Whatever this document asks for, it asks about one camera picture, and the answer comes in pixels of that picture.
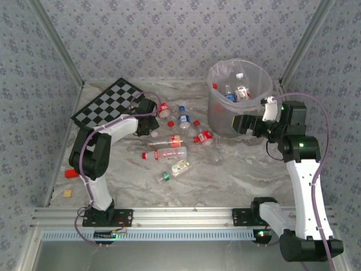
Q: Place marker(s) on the red label bottle white cap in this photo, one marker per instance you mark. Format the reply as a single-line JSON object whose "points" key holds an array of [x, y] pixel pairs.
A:
{"points": [[164, 109]]}

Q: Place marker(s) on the clear bottle orange label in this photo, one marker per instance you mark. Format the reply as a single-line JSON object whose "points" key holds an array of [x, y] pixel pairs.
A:
{"points": [[175, 141]]}

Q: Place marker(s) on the clear bottle red square label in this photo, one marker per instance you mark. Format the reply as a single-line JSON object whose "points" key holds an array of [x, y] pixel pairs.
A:
{"points": [[242, 93]]}

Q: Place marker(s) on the large clear bottle red cap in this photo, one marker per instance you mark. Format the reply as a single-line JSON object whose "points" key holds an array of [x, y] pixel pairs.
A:
{"points": [[169, 153]]}

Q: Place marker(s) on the green white label bottle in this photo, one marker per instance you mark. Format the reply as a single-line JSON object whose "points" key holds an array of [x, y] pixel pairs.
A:
{"points": [[180, 167]]}

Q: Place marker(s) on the small bottle green cap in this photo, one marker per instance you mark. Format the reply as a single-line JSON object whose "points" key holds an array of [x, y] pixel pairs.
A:
{"points": [[166, 176]]}

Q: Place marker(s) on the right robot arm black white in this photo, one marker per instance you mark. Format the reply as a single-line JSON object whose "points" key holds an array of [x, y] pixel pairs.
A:
{"points": [[304, 197]]}

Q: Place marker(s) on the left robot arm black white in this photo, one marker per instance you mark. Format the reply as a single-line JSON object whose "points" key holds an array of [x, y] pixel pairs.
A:
{"points": [[90, 158]]}

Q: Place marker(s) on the grey plastic bin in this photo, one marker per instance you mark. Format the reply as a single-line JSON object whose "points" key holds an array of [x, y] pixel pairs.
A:
{"points": [[222, 124]]}

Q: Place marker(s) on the black grey chessboard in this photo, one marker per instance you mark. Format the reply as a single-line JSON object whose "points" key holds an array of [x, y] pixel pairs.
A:
{"points": [[112, 101]]}

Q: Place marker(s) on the red plastic block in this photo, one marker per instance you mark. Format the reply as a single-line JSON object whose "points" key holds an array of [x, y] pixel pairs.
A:
{"points": [[71, 173]]}

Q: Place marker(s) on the small square wooden block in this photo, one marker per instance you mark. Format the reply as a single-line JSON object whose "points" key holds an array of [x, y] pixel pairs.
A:
{"points": [[67, 193]]}

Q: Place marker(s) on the right circuit board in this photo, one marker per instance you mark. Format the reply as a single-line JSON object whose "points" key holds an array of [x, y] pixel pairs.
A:
{"points": [[263, 233]]}

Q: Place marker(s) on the circuit board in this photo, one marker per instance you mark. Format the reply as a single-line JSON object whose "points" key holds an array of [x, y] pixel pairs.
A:
{"points": [[263, 233], [105, 234]]}

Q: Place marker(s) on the left circuit board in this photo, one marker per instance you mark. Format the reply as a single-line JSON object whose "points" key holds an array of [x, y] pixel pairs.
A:
{"points": [[105, 234]]}

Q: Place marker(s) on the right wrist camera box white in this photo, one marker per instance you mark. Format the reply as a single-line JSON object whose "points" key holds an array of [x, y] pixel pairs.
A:
{"points": [[270, 110]]}

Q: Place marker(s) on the right aluminium side rail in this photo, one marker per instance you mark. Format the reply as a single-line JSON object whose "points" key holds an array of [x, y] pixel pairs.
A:
{"points": [[282, 90]]}

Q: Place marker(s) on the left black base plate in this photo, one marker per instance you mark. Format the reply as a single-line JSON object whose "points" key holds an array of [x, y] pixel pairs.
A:
{"points": [[127, 217]]}

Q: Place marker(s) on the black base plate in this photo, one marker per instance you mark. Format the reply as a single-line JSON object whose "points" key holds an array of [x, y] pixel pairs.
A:
{"points": [[127, 217], [241, 217]]}

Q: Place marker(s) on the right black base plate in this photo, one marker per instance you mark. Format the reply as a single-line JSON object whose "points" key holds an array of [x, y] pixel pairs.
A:
{"points": [[241, 217]]}

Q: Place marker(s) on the right aluminium frame post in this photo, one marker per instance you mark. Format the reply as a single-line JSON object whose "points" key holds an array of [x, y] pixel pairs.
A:
{"points": [[307, 42]]}

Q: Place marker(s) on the aluminium frame post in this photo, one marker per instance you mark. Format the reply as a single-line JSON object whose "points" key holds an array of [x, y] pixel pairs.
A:
{"points": [[307, 42], [56, 42]]}

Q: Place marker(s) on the aluminium mounting rail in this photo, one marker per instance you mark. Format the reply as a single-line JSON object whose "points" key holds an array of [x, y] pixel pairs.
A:
{"points": [[183, 217]]}

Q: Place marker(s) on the left aluminium frame post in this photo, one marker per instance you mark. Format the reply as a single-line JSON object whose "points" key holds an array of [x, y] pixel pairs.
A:
{"points": [[56, 42]]}

